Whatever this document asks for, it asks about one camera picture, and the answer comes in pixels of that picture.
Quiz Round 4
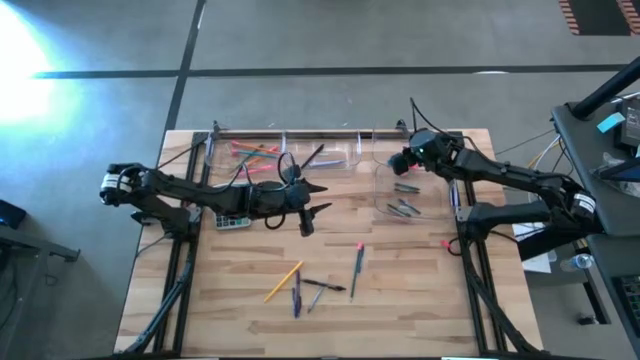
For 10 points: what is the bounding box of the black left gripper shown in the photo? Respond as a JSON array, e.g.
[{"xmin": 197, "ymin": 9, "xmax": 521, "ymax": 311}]
[{"xmin": 249, "ymin": 177, "xmax": 333, "ymax": 221}]

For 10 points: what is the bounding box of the slim black pen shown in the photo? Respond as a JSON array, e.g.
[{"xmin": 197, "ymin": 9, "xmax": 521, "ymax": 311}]
[{"xmin": 299, "ymin": 143, "xmax": 325, "ymax": 169}]

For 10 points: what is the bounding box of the orange pencil pink eraser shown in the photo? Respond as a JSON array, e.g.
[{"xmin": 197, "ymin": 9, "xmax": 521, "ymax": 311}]
[
  {"xmin": 230, "ymin": 140, "xmax": 269, "ymax": 152},
  {"xmin": 244, "ymin": 146, "xmax": 280, "ymax": 169}
]

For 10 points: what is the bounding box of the blue pencil pink eraser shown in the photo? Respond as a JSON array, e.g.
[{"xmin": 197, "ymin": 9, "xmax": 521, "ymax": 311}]
[{"xmin": 230, "ymin": 149, "xmax": 280, "ymax": 159}]

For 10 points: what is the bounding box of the green pencil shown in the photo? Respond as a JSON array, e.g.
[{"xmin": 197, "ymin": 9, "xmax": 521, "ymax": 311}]
[{"xmin": 237, "ymin": 144, "xmax": 264, "ymax": 169}]

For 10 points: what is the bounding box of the black Pilot gel pen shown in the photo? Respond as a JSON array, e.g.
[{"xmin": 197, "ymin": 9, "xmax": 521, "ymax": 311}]
[{"xmin": 300, "ymin": 278, "xmax": 347, "ymax": 293}]

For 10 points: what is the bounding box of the yellow pencil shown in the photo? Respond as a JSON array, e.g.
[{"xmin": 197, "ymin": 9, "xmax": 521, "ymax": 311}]
[{"xmin": 263, "ymin": 260, "xmax": 304, "ymax": 304}]

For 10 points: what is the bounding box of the grey crayon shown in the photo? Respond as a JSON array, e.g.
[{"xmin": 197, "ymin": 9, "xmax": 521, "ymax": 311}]
[{"xmin": 306, "ymin": 286, "xmax": 326, "ymax": 315}]

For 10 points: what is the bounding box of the clear plastic bin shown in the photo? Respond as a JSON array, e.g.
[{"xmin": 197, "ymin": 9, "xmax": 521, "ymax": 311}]
[
  {"xmin": 283, "ymin": 130, "xmax": 367, "ymax": 177},
  {"xmin": 370, "ymin": 128, "xmax": 452, "ymax": 172},
  {"xmin": 370, "ymin": 163, "xmax": 459, "ymax": 222},
  {"xmin": 203, "ymin": 130, "xmax": 290, "ymax": 179}
]

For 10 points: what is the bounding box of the grey desk calculator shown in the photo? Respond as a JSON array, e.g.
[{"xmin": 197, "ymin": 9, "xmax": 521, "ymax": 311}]
[{"xmin": 214, "ymin": 214, "xmax": 253, "ymax": 231}]

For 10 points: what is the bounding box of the grey pencil pink eraser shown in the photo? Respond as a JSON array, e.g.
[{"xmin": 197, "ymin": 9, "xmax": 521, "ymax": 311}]
[{"xmin": 349, "ymin": 242, "xmax": 365, "ymax": 302}]

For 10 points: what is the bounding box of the black slanted bar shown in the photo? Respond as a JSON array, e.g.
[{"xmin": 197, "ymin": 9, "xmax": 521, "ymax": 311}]
[{"xmin": 517, "ymin": 219, "xmax": 605, "ymax": 262}]

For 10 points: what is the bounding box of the white paper sheet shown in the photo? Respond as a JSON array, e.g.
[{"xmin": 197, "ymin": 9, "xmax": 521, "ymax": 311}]
[{"xmin": 510, "ymin": 222, "xmax": 557, "ymax": 275}]

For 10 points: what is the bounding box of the dark grey desk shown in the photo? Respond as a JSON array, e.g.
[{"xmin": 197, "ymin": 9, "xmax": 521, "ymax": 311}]
[
  {"xmin": 585, "ymin": 232, "xmax": 640, "ymax": 360},
  {"xmin": 551, "ymin": 97, "xmax": 640, "ymax": 239}
]

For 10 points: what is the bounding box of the teal card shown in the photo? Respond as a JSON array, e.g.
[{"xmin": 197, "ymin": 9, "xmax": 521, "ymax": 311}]
[{"xmin": 596, "ymin": 111, "xmax": 627, "ymax": 134}]

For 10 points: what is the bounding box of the black pole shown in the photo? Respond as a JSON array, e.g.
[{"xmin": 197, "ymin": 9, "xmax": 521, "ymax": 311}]
[{"xmin": 571, "ymin": 58, "xmax": 640, "ymax": 120}]

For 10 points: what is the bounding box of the crumpled clear plastic wrap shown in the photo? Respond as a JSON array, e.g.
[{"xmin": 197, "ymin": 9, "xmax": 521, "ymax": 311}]
[{"xmin": 601, "ymin": 151, "xmax": 632, "ymax": 171}]

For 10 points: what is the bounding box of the clear water bottle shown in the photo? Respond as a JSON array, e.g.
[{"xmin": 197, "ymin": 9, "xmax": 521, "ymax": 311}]
[{"xmin": 558, "ymin": 252, "xmax": 596, "ymax": 273}]

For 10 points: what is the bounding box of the dark tablet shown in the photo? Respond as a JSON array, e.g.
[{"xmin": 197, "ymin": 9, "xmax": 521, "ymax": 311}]
[{"xmin": 591, "ymin": 158, "xmax": 640, "ymax": 184}]

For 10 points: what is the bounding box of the black desk device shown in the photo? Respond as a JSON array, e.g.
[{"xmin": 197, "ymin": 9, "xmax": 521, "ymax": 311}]
[{"xmin": 613, "ymin": 96, "xmax": 640, "ymax": 151}]

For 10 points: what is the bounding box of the black mat striped border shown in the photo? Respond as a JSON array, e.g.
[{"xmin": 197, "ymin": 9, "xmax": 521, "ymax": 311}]
[{"xmin": 557, "ymin": 0, "xmax": 640, "ymax": 37}]

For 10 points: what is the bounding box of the black keyboard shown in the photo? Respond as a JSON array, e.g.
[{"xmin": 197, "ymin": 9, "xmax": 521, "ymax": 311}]
[{"xmin": 613, "ymin": 273, "xmax": 640, "ymax": 331}]

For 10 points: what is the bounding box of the grey floor stand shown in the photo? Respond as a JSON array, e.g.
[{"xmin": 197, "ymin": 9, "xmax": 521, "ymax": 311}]
[{"xmin": 0, "ymin": 224, "xmax": 82, "ymax": 265}]

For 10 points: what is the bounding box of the dark box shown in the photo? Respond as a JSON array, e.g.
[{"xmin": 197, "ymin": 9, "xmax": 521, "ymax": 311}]
[{"xmin": 0, "ymin": 198, "xmax": 29, "ymax": 230}]

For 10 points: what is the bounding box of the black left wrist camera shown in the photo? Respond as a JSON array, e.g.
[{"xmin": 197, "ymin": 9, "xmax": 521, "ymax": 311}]
[{"xmin": 298, "ymin": 208, "xmax": 316, "ymax": 238}]

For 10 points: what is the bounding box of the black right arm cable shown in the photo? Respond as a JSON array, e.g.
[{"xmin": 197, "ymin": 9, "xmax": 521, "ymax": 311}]
[{"xmin": 408, "ymin": 97, "xmax": 481, "ymax": 151}]

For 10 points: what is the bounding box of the yellow cable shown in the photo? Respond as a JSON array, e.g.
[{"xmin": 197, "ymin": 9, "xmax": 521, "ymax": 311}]
[{"xmin": 524, "ymin": 142, "xmax": 561, "ymax": 171}]

